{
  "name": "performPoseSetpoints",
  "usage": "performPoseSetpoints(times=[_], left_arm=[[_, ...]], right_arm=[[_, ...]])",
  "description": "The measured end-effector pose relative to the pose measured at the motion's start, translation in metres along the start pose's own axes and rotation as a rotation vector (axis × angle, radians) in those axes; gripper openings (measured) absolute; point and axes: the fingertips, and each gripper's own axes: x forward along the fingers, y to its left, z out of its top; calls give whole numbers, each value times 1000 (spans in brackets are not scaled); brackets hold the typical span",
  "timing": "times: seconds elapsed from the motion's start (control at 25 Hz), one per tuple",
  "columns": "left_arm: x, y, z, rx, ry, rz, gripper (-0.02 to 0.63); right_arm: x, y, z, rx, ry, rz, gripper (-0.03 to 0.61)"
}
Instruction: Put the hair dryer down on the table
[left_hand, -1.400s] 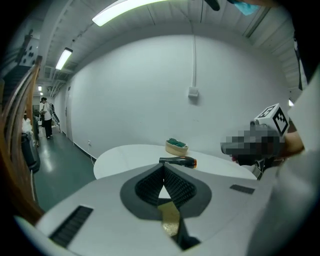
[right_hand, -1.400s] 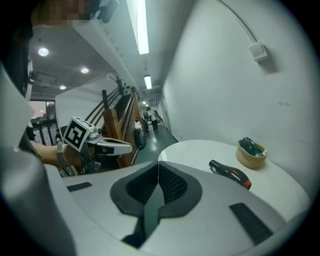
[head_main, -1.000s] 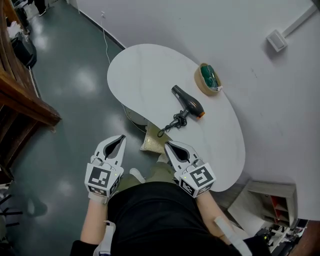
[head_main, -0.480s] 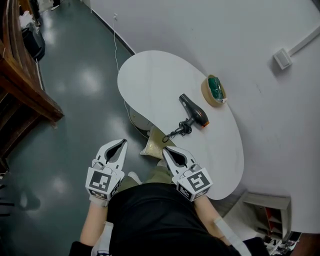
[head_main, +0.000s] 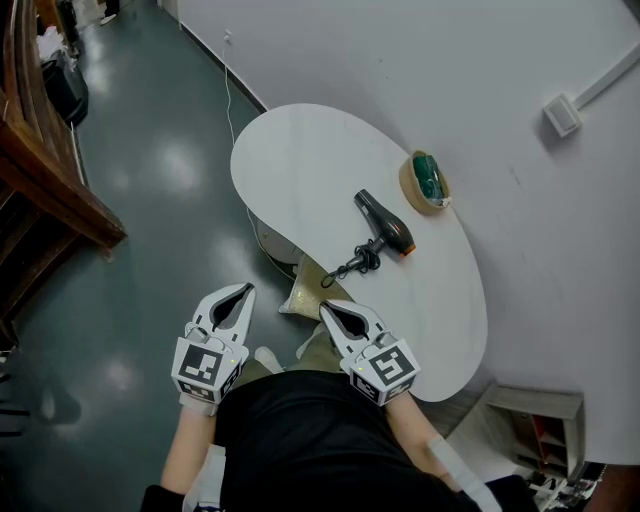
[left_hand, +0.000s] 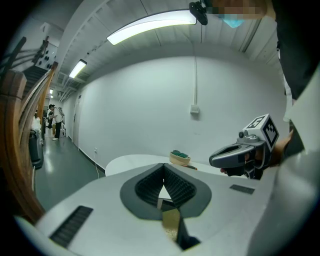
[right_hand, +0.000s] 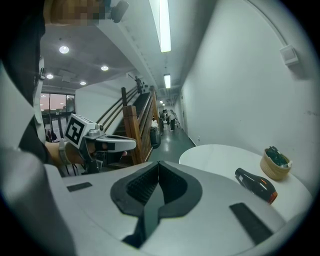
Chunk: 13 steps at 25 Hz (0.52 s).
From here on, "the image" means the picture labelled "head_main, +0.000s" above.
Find person's right forearm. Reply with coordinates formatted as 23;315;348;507
383;394;462;492

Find white harness strap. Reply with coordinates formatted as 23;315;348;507
181;443;229;512
426;433;502;512

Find white oval table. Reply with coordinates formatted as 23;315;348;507
229;103;489;404

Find dark wooden furniture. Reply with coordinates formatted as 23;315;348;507
0;0;129;324

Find green packet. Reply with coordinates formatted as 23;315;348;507
411;154;447;200

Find grey wrist strap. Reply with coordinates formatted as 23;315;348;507
178;391;220;418

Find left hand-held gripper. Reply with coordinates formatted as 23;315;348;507
171;282;257;404

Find person's white shoe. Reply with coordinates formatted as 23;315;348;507
254;345;285;375

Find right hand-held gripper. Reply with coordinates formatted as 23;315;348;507
318;299;421;408

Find person's olive trousers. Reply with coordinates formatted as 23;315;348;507
233;323;352;377

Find grey shelf cabinet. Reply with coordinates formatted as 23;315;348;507
486;381;587;482

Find round beige basket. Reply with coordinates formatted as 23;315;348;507
397;149;452;218

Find black floor bin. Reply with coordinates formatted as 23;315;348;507
39;48;91;125

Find person's left forearm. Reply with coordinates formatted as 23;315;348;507
159;406;217;495

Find person's black shirt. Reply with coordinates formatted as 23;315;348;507
138;368;532;512

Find white wall conduit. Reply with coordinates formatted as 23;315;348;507
572;41;640;109

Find black and orange hair dryer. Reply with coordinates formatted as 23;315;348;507
319;188;418;290

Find thin white floor cable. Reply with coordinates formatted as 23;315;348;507
221;39;237;147

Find white wall junction box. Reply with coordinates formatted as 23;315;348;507
542;92;583;138

